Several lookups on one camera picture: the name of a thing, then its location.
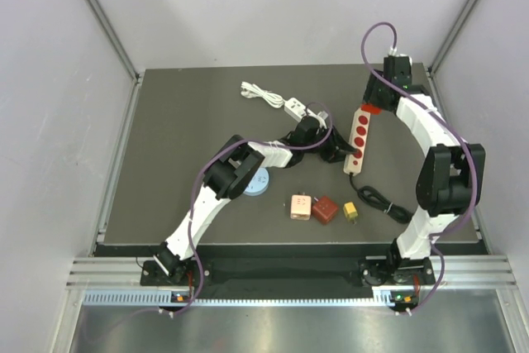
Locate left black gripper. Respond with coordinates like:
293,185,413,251
302,124,355,162

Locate cream power strip red sockets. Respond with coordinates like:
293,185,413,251
343,107,370,175

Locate yellow cube plug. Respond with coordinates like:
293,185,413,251
343,202,359,223

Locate white power strip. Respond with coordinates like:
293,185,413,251
284,98,307,122

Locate brown cube plug adapter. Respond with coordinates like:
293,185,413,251
311,196,339,225

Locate pink cube plug adapter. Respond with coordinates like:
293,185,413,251
290,194,312,221

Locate round light blue socket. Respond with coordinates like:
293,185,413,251
243,168,269,197

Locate red cube plug adapter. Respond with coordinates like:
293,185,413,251
361,103,382,115

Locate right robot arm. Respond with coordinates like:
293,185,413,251
360,55,485,286

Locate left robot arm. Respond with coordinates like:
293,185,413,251
153,116,360,284

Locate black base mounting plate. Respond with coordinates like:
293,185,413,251
141,257,436,287

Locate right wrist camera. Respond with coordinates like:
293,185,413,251
388,46,413,65

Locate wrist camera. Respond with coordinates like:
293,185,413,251
388,46,413,65
314,111,328,128

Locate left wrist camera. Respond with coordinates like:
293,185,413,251
314,111,328,128

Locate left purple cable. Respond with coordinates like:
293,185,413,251
188,101,334,315

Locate purple cable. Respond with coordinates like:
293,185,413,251
361,21,480,315
188,101,334,315

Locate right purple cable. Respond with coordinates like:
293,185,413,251
361,21,480,315

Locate black power cable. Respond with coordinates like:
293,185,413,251
349,173,414,226

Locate white coiled power cable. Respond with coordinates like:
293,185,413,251
240,81,290,109

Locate slotted cable duct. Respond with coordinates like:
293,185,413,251
83,289,412,308

